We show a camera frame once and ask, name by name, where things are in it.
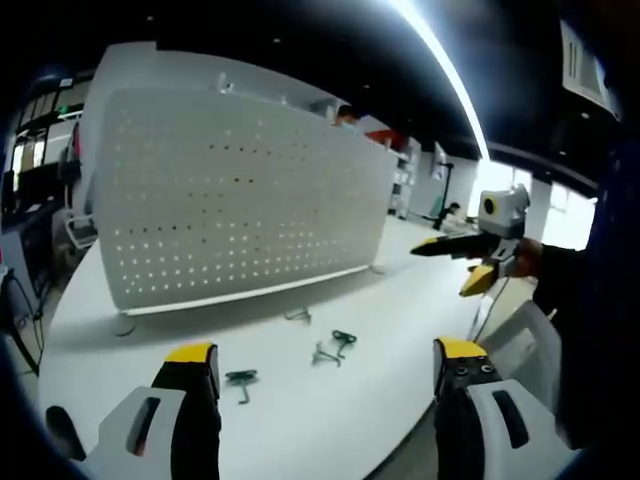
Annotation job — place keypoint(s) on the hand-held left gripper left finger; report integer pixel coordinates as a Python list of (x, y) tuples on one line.
[(150, 425)]

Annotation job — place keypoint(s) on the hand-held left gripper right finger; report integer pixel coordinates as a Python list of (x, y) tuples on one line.
[(500, 425)]

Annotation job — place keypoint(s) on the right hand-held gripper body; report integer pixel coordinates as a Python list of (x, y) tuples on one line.
[(502, 212)]

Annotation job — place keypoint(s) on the dark metal hook assembly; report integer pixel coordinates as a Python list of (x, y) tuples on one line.
[(241, 376), (327, 355), (299, 315), (344, 337)]

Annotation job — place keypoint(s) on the white perforated mounting plate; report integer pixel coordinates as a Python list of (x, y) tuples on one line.
[(240, 200)]

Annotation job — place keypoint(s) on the person's right hand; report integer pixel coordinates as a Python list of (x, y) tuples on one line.
[(529, 257)]

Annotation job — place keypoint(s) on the black tripod stand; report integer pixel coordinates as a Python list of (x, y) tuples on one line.
[(446, 195)]

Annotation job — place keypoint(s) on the dark rounded object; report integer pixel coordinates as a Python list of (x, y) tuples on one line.
[(65, 430)]

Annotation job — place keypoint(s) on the person's dark blue clothing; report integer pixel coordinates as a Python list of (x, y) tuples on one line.
[(615, 300)]

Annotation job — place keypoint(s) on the long ceiling light strip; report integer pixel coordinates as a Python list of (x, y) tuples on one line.
[(450, 75)]

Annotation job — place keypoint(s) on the ceiling air vent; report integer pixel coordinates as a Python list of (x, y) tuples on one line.
[(582, 62)]

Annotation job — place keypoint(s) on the grey mesh office chair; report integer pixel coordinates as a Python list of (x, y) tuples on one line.
[(80, 227)]

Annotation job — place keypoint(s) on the white office partition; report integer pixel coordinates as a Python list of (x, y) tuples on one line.
[(125, 70)]

